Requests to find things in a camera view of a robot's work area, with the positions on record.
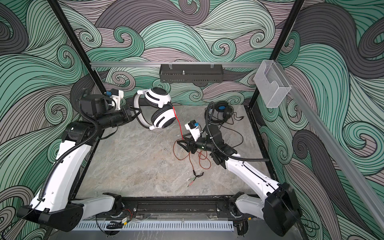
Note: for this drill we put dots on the white slotted cable duct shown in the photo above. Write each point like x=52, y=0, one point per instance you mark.
x=182, y=225

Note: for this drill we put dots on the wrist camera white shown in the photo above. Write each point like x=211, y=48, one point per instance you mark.
x=194, y=128
x=114, y=98

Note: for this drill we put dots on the aluminium rail back wall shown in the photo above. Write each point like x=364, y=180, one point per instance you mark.
x=119, y=64

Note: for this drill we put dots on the white black headphones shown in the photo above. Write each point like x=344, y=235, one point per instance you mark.
x=161, y=100

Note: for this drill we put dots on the black perforated metal tray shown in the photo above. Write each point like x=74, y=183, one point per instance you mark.
x=197, y=74

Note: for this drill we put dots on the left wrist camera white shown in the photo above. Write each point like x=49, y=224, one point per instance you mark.
x=114, y=98

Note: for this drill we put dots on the aluminium rail right wall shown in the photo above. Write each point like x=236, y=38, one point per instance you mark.
x=365, y=191

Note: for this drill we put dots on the aluminium rail wall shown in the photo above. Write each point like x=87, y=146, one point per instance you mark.
x=365, y=191
x=119, y=64

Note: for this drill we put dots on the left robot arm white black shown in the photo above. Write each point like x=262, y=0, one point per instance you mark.
x=51, y=206

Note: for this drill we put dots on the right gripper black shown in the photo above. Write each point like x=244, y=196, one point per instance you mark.
x=191, y=144

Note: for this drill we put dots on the black blue headphones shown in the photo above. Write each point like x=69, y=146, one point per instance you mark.
x=225, y=109

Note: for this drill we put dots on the clear plastic wall bin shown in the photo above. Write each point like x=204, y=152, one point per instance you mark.
x=272, y=82

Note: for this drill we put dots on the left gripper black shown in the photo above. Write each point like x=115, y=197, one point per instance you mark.
x=125, y=111

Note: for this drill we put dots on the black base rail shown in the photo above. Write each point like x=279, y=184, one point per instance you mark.
x=220, y=206

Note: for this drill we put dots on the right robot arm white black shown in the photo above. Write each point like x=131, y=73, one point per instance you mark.
x=227, y=157

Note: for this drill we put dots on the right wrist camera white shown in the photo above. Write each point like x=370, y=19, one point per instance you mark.
x=194, y=128

